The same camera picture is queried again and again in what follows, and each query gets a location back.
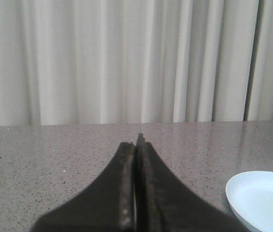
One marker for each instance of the white pleated curtain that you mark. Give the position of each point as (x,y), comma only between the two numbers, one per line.
(135,61)

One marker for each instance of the light blue round plate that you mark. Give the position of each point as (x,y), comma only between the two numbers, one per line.
(250,196)

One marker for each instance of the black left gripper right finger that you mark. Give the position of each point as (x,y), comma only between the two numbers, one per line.
(165,204)

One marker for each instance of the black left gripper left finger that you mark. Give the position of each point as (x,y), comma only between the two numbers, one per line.
(106,205)

